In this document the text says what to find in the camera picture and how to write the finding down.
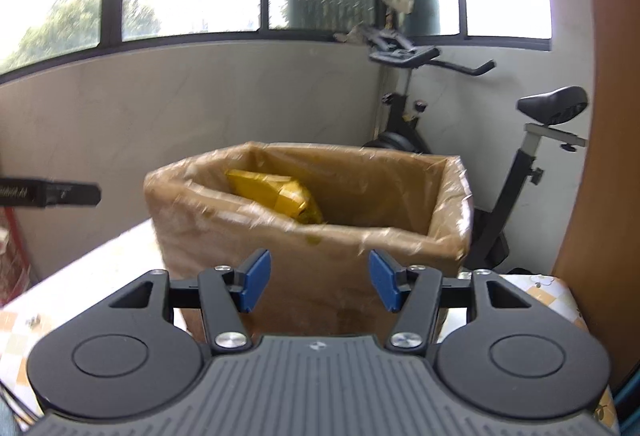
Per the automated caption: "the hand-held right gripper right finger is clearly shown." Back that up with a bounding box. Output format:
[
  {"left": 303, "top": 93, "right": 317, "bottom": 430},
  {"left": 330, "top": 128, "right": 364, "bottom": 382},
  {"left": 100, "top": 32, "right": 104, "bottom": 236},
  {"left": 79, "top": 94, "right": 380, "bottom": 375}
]
[{"left": 368, "top": 249, "right": 563, "bottom": 358}]

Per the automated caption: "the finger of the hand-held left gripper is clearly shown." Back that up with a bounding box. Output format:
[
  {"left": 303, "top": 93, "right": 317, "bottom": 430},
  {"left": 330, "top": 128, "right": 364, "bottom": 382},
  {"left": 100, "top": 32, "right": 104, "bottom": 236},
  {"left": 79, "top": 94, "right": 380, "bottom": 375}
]
[{"left": 47, "top": 181, "right": 102, "bottom": 208}]

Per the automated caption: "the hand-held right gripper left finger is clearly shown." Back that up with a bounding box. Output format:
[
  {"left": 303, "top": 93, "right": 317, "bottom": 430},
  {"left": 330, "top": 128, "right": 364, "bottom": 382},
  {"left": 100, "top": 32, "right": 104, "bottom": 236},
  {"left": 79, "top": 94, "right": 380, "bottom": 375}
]
[{"left": 75, "top": 249, "right": 272, "bottom": 358}]

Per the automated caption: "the taped cardboard box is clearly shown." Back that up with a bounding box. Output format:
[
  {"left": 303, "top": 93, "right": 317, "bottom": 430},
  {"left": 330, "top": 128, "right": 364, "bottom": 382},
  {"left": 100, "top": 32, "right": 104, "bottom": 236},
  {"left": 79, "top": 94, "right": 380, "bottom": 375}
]
[{"left": 143, "top": 141, "right": 473, "bottom": 342}]

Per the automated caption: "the yellow snack bag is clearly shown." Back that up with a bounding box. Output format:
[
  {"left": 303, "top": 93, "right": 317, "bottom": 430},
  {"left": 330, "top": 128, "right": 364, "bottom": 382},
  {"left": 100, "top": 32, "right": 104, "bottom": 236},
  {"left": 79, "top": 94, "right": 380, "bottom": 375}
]
[{"left": 225, "top": 169, "right": 326, "bottom": 227}]

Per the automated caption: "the red rack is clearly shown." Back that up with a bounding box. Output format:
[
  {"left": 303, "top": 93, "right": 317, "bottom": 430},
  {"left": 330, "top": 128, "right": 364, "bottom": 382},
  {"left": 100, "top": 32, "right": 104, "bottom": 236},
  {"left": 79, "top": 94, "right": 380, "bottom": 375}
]
[{"left": 0, "top": 209, "right": 36, "bottom": 304}]

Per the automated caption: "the floral checked cover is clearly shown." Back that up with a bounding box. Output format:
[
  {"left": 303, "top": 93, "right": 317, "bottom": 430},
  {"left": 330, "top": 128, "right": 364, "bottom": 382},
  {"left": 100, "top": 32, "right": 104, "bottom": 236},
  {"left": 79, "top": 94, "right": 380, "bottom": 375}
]
[{"left": 0, "top": 219, "right": 621, "bottom": 436}]

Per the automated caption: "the black exercise bike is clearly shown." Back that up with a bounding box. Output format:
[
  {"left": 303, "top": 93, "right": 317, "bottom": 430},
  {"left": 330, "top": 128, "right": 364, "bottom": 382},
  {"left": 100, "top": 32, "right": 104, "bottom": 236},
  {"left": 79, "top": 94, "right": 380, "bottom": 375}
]
[{"left": 361, "top": 24, "right": 590, "bottom": 274}]

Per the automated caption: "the crumpled beige rag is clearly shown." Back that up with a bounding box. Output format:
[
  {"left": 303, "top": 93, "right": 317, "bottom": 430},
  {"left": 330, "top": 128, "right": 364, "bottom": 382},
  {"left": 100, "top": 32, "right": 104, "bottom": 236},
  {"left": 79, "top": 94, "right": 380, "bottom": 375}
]
[{"left": 332, "top": 25, "right": 371, "bottom": 44}]

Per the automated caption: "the wooden board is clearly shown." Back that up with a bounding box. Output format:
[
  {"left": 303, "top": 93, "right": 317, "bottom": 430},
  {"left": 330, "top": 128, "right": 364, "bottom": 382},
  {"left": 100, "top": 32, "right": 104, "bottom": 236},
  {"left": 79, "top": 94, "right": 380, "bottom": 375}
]
[{"left": 537, "top": 0, "right": 640, "bottom": 392}]

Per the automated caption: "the blue plastic object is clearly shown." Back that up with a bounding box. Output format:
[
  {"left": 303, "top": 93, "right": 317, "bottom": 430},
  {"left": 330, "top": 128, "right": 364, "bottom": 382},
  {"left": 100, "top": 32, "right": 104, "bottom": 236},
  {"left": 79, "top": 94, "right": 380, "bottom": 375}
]
[{"left": 614, "top": 366, "right": 640, "bottom": 436}]

